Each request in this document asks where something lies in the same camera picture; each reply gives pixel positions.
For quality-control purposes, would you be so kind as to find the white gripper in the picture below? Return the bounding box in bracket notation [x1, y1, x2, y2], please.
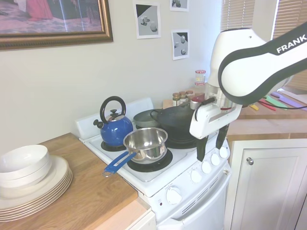
[189, 103, 242, 162]

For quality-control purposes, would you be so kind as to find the black stove burner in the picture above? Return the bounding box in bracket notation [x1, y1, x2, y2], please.
[165, 136, 199, 149]
[100, 140, 128, 152]
[126, 148, 173, 173]

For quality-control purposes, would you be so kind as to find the white electric stove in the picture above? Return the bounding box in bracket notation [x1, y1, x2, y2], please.
[74, 97, 232, 230]

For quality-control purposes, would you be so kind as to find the black wok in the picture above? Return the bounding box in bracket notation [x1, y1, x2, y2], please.
[150, 104, 201, 144]

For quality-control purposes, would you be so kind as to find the large white oven knob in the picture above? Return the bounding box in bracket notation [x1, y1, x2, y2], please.
[165, 186, 183, 206]

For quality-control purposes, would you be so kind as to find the tall jar red checkered lid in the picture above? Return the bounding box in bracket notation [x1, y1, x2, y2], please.
[194, 69, 207, 86]

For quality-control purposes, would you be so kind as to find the red knife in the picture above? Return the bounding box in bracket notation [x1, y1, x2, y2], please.
[258, 99, 276, 111]

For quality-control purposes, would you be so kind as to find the white panelled door cabinet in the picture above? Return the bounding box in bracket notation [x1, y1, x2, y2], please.
[226, 140, 307, 230]

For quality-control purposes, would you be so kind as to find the white oven door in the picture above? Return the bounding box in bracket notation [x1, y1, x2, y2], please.
[155, 178, 231, 230]

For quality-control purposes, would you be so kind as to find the green knife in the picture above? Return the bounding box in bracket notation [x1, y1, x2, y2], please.
[263, 95, 288, 111]

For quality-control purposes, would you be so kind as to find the purple knife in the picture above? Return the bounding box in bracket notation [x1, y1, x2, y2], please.
[270, 92, 307, 108]

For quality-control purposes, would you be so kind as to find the white base cabinet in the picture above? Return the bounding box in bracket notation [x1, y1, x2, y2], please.
[94, 206, 156, 230]

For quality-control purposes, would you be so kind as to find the medium grey shapes paper print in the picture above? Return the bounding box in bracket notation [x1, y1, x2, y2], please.
[171, 29, 190, 61]

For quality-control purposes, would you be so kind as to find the narrow wooden window blind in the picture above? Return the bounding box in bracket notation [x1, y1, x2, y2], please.
[220, 0, 255, 32]

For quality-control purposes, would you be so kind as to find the large grey shapes paper print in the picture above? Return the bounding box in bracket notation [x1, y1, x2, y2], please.
[132, 0, 161, 40]

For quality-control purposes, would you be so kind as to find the small grey shapes paper print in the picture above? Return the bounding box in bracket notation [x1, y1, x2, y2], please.
[169, 0, 189, 12]

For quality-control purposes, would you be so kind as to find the white plate gold rim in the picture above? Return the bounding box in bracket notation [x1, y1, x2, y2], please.
[0, 176, 73, 220]
[0, 170, 72, 215]
[0, 173, 73, 217]
[0, 179, 72, 222]
[0, 155, 70, 204]
[0, 167, 71, 212]

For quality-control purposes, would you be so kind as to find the gold framed painting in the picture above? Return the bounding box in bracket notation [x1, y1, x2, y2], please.
[0, 0, 114, 50]

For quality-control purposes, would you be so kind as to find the white bowl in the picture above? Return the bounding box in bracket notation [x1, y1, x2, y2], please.
[0, 158, 52, 189]
[0, 144, 50, 173]

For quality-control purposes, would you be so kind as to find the steel saucepan blue handle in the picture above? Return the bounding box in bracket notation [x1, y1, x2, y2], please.
[103, 127, 168, 178]

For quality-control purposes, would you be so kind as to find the black cable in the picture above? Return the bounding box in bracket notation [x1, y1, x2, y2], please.
[258, 100, 307, 110]

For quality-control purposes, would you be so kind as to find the blue kettle black handle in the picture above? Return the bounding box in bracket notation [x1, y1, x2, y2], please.
[93, 95, 134, 147]

